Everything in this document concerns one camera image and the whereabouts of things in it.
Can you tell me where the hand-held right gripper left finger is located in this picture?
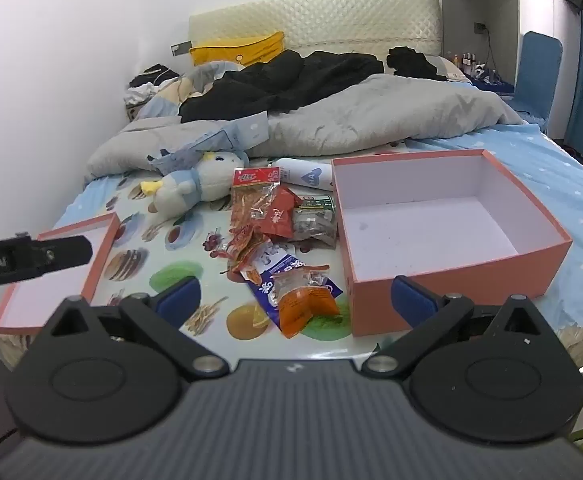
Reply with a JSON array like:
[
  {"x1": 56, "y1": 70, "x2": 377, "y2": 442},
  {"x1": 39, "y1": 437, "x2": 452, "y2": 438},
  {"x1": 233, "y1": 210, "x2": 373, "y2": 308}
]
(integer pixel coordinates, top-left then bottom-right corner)
[{"x1": 46, "y1": 276, "x2": 231, "y2": 382}]

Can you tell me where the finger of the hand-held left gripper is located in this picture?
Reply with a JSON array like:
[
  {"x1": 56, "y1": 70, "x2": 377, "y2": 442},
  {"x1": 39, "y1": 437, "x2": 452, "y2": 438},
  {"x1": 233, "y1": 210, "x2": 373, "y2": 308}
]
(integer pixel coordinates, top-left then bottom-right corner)
[{"x1": 36, "y1": 235, "x2": 94, "y2": 278}]

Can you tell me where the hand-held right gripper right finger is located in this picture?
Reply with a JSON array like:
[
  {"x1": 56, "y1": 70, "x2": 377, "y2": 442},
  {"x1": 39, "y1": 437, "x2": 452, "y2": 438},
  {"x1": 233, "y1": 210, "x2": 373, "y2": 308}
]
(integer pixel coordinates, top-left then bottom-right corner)
[{"x1": 361, "y1": 275, "x2": 546, "y2": 381}]

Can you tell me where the pink cardboard box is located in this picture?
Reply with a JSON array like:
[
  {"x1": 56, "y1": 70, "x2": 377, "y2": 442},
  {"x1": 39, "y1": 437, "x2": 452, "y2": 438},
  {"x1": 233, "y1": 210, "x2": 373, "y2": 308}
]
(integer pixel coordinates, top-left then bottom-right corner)
[{"x1": 331, "y1": 149, "x2": 573, "y2": 337}]

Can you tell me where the dark brown snack packet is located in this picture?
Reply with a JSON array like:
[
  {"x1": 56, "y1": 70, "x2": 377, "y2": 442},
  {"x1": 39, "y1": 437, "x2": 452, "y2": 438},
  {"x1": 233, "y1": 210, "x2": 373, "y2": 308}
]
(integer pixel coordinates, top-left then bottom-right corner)
[{"x1": 291, "y1": 207, "x2": 341, "y2": 252}]

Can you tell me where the red label clear snack packet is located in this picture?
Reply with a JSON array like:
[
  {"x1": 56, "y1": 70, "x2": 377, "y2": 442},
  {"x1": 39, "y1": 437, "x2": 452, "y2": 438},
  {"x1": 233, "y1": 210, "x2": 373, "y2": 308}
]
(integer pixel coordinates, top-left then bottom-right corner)
[{"x1": 230, "y1": 167, "x2": 285, "y2": 235}]

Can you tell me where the green label snack packet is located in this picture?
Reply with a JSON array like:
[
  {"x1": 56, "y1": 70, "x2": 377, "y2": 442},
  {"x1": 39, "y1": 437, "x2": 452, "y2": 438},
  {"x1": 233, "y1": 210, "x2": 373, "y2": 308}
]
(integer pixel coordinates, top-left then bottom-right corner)
[{"x1": 295, "y1": 196, "x2": 336, "y2": 217}]

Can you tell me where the pink cardboard box lid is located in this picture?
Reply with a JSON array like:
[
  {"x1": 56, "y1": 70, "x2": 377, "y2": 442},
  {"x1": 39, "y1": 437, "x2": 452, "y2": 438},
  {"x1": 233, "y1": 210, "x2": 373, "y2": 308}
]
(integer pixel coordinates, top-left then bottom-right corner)
[{"x1": 0, "y1": 212, "x2": 121, "y2": 332}]

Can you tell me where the food print bed sheet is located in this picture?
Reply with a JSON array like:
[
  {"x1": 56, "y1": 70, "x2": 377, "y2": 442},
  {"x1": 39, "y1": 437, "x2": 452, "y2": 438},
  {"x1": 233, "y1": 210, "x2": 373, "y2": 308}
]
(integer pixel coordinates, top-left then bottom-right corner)
[{"x1": 36, "y1": 147, "x2": 389, "y2": 357}]

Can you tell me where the red orange clear snack packet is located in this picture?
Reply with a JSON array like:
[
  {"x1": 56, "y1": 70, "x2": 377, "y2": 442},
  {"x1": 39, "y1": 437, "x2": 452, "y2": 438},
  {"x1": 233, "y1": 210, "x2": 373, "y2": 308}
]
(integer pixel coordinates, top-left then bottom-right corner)
[{"x1": 220, "y1": 225, "x2": 273, "y2": 281}]

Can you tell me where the blue white snack packet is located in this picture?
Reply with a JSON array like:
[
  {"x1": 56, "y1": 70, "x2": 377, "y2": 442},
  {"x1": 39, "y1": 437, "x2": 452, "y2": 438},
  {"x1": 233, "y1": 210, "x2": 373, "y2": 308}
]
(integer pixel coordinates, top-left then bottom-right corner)
[{"x1": 240, "y1": 245, "x2": 345, "y2": 327}]

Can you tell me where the white blue plush toy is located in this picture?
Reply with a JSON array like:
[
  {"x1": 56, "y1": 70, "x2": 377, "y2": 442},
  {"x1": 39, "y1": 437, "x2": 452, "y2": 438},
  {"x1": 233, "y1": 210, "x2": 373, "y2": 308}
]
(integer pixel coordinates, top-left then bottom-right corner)
[{"x1": 140, "y1": 151, "x2": 250, "y2": 219}]

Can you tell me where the red foil snack packet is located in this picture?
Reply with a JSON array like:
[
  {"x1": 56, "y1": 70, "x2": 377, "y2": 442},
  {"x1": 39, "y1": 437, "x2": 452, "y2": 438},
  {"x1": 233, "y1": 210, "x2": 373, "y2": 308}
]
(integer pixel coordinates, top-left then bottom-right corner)
[{"x1": 260, "y1": 185, "x2": 305, "y2": 241}]

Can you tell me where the white spray bottle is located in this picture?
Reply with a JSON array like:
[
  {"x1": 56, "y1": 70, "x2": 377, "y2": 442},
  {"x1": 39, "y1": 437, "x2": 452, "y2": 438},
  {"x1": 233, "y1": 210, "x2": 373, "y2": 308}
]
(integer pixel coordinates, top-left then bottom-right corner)
[{"x1": 270, "y1": 157, "x2": 333, "y2": 192}]

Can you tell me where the pile of clothes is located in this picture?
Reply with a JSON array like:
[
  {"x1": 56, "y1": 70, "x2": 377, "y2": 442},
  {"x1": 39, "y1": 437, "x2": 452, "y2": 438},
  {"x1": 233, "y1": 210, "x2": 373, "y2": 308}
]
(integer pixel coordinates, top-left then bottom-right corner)
[{"x1": 124, "y1": 64, "x2": 181, "y2": 107}]

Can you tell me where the grey duvet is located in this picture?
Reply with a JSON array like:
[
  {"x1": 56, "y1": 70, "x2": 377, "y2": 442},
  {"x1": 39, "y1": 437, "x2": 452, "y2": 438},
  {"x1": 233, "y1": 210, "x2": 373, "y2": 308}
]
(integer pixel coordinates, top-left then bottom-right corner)
[{"x1": 84, "y1": 74, "x2": 523, "y2": 184}]

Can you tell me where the blue star bed sheet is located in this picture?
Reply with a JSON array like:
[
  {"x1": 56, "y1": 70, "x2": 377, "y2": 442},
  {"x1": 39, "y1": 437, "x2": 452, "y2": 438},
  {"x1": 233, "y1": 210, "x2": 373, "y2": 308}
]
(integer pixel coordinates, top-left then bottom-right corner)
[{"x1": 381, "y1": 79, "x2": 583, "y2": 333}]

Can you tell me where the black jacket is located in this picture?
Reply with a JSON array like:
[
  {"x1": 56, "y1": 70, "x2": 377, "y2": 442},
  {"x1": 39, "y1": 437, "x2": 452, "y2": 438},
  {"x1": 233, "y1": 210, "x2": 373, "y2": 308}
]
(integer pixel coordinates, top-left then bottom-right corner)
[{"x1": 179, "y1": 51, "x2": 386, "y2": 124}]

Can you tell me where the black garment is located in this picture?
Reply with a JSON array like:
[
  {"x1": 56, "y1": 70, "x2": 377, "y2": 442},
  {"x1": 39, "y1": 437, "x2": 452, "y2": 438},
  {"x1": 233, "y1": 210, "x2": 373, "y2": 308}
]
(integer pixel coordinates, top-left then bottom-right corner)
[{"x1": 386, "y1": 46, "x2": 445, "y2": 81}]

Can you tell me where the row of small bottles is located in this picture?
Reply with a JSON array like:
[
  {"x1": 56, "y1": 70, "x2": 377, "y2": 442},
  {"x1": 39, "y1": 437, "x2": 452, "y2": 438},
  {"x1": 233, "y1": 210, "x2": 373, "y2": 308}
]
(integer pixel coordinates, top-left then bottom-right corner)
[{"x1": 446, "y1": 50, "x2": 500, "y2": 81}]

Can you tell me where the yellow pillow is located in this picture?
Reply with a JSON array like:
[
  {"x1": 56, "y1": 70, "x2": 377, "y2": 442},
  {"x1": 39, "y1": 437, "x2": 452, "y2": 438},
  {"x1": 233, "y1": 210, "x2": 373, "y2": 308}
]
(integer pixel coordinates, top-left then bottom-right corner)
[{"x1": 190, "y1": 31, "x2": 286, "y2": 67}]

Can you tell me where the blue chair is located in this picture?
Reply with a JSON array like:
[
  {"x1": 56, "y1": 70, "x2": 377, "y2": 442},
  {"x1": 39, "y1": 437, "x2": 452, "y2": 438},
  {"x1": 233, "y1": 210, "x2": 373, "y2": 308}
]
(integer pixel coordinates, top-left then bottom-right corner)
[{"x1": 509, "y1": 31, "x2": 564, "y2": 134}]

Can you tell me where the cream quilted headboard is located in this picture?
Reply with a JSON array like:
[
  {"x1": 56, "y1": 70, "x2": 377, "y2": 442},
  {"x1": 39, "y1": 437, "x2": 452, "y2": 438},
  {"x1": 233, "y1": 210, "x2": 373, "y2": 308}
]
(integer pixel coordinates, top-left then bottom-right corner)
[{"x1": 188, "y1": 0, "x2": 443, "y2": 61}]

